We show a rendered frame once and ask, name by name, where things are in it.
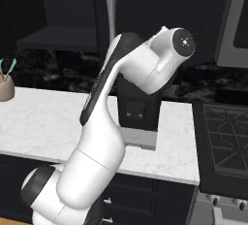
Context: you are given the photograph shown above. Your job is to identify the teal utensil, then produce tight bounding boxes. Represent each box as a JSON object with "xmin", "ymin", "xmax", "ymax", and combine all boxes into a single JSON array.
[{"xmin": 0, "ymin": 58, "xmax": 5, "ymax": 82}]

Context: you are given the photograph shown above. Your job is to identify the teal spatula wooden handle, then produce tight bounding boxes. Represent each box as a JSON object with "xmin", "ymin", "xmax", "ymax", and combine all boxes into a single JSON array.
[{"xmin": 3, "ymin": 57, "xmax": 17, "ymax": 81}]

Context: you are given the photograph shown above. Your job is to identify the grey microwave oven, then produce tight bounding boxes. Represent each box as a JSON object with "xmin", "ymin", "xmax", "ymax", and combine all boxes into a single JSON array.
[{"xmin": 213, "ymin": 0, "xmax": 248, "ymax": 70}]

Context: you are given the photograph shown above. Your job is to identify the beige utensil pot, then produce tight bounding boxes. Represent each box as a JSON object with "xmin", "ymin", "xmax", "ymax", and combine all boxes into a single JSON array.
[{"xmin": 0, "ymin": 74, "xmax": 16, "ymax": 103}]

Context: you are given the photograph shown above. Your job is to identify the black wall cabinet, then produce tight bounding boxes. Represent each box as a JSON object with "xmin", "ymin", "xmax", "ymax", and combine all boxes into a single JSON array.
[{"xmin": 0, "ymin": 0, "xmax": 99, "ymax": 54}]

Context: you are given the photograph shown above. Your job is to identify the grey oven with knobs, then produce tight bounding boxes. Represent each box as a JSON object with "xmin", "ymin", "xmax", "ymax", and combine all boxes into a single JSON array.
[{"xmin": 190, "ymin": 189, "xmax": 248, "ymax": 225}]

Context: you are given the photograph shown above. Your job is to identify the black base cupboards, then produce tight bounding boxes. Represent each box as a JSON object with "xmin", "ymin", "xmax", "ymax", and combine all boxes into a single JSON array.
[{"xmin": 0, "ymin": 153, "xmax": 198, "ymax": 225}]

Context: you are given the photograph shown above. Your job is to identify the black gas hob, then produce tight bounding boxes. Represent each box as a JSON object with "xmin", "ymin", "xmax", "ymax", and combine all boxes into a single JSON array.
[{"xmin": 192, "ymin": 100, "xmax": 248, "ymax": 201}]

